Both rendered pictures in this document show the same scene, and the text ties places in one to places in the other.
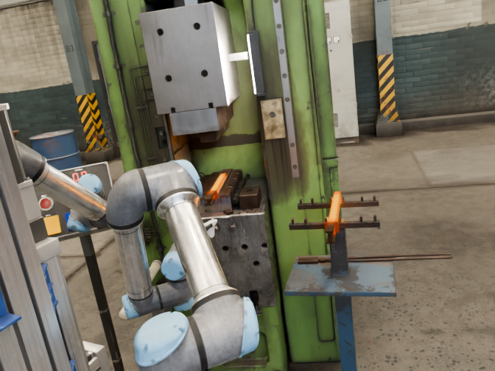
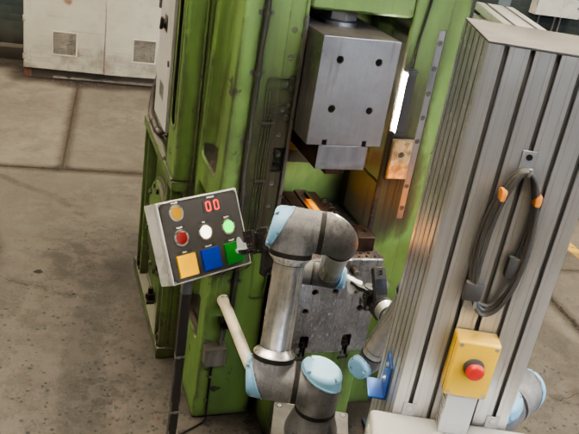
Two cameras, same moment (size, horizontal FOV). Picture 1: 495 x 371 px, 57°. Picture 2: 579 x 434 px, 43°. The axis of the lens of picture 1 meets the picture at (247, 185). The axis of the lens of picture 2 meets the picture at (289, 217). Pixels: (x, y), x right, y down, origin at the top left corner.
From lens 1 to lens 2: 1.77 m
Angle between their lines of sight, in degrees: 29
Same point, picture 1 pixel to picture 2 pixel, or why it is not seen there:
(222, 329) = (533, 394)
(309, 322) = not seen: hidden behind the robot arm
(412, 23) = not seen: outside the picture
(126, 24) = (282, 28)
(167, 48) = (341, 77)
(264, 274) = (363, 319)
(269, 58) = (415, 98)
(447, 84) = not seen: hidden behind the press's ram
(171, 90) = (330, 122)
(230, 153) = (301, 170)
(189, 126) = (334, 161)
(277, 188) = (378, 226)
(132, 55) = (277, 64)
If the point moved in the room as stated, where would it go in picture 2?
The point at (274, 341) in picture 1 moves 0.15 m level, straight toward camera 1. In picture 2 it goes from (347, 384) to (365, 406)
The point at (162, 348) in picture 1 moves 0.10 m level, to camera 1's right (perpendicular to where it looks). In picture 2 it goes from (518, 412) to (545, 405)
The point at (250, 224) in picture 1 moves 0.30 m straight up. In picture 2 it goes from (367, 269) to (382, 201)
